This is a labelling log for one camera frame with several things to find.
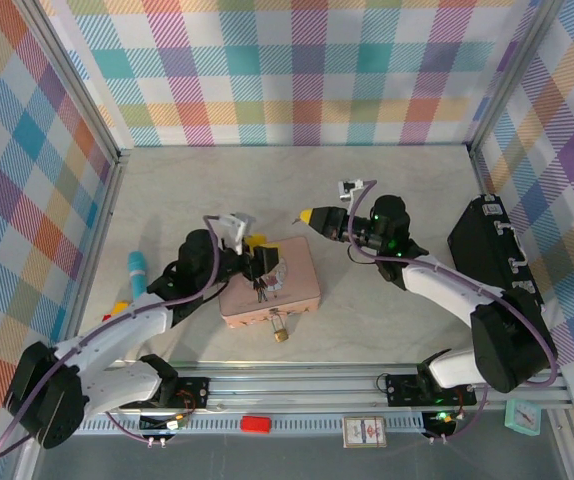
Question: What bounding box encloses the pink tin box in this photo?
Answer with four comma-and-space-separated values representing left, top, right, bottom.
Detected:
218, 235, 322, 331

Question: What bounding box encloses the teal plastic cylinder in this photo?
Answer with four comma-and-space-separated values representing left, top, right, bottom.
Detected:
126, 249, 150, 304

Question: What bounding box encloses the yellow red toy block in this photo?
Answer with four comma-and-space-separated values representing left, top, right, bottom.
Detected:
101, 299, 131, 324

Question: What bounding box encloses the black hard case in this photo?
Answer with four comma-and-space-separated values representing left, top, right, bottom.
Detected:
447, 194, 546, 321

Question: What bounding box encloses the red plastic block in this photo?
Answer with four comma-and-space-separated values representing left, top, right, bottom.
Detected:
240, 414, 272, 434

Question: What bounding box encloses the small framed card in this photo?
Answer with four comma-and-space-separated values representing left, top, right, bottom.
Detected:
342, 415, 389, 448

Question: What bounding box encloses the teal alarm clock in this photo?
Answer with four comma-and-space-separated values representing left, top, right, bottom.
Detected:
504, 399, 540, 434

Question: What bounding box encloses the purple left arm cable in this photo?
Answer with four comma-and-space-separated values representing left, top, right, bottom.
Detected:
0, 214, 226, 459

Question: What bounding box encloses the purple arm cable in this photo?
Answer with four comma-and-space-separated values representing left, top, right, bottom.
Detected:
346, 180, 561, 444
0, 214, 226, 459

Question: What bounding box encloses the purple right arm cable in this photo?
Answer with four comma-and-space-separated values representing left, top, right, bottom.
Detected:
346, 180, 561, 444

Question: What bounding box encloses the aluminium mounting rail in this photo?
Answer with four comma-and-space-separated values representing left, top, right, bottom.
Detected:
31, 360, 574, 417

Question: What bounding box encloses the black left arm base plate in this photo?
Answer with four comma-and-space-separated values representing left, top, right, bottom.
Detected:
119, 375, 211, 412

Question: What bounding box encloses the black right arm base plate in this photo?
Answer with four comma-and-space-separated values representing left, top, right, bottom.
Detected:
384, 373, 479, 408

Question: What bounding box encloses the slotted grey cable duct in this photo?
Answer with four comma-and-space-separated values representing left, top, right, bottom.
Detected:
46, 416, 429, 435

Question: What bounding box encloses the aluminium frame post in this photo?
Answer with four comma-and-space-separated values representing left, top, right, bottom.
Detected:
466, 0, 566, 154
14, 0, 123, 164

